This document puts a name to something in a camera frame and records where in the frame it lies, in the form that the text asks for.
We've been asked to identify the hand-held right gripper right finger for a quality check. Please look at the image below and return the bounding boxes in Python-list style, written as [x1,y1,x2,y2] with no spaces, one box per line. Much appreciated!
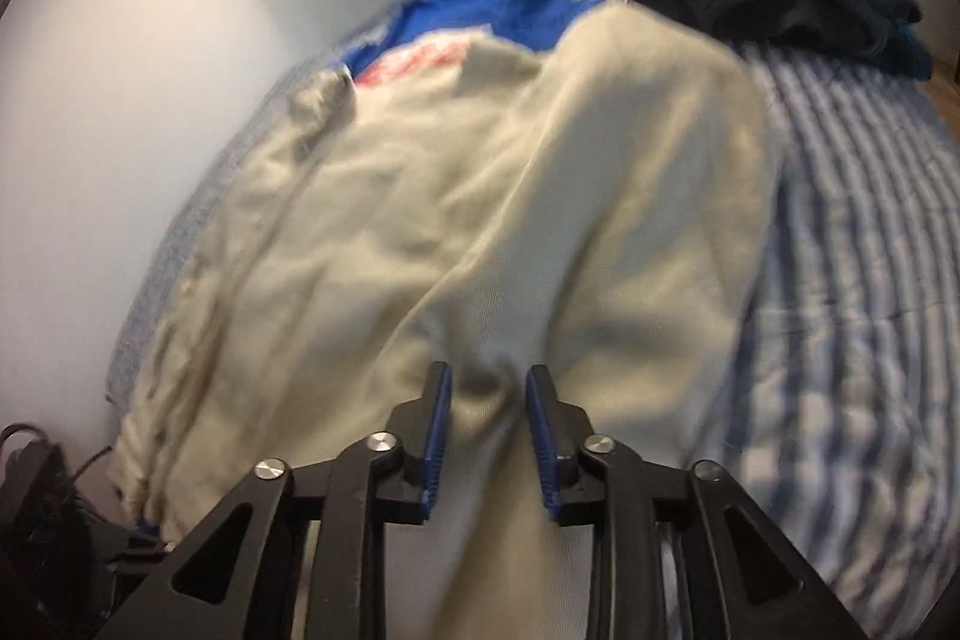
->
[525,364,871,640]

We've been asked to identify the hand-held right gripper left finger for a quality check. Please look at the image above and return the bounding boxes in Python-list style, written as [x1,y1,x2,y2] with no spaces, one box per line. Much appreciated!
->
[94,361,455,640]

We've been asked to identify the beige and blue jacket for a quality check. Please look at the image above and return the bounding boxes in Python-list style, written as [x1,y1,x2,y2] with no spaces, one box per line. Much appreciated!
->
[109,0,781,640]

